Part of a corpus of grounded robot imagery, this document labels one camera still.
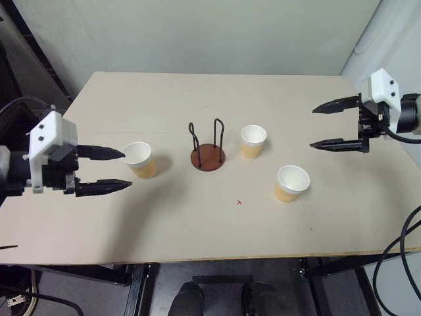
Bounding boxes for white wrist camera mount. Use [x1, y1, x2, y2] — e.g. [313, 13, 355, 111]
[28, 109, 79, 194]
[360, 68, 403, 130]

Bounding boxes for black hanging cable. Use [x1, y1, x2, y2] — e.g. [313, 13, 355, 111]
[373, 224, 421, 316]
[401, 205, 421, 316]

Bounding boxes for dark metal shelving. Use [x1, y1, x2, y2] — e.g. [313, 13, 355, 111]
[0, 0, 75, 139]

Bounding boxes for brown cup holder stand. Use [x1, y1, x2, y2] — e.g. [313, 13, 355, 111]
[187, 118, 228, 172]

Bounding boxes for white power strip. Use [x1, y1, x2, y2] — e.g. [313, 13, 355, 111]
[5, 290, 34, 314]

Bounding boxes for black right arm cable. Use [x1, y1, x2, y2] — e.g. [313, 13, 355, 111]
[382, 126, 421, 144]

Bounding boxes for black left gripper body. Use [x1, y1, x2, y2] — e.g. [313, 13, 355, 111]
[41, 144, 80, 198]

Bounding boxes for black metal table frame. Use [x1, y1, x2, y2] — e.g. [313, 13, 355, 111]
[0, 251, 379, 316]

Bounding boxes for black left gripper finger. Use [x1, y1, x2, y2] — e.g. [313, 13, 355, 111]
[76, 179, 134, 198]
[77, 145, 127, 162]

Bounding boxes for yellow and white paper cup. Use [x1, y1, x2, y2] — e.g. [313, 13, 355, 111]
[273, 164, 311, 205]
[122, 141, 159, 180]
[240, 124, 268, 161]

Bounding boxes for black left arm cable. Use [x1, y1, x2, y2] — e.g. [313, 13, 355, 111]
[0, 96, 55, 117]

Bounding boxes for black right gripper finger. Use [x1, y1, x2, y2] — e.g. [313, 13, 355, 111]
[312, 95, 361, 115]
[309, 138, 364, 153]

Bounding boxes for black floor cable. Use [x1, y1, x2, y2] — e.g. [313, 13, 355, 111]
[0, 285, 84, 316]

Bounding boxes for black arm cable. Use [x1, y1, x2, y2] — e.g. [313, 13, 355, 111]
[0, 96, 55, 117]
[382, 126, 421, 144]

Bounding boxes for dark rounded shape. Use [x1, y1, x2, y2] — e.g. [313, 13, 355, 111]
[170, 280, 205, 316]

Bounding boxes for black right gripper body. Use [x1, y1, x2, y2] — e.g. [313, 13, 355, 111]
[357, 92, 389, 155]

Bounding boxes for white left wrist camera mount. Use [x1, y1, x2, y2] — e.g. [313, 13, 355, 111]
[28, 109, 79, 194]

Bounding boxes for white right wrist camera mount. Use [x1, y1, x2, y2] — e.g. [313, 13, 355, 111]
[360, 68, 403, 130]

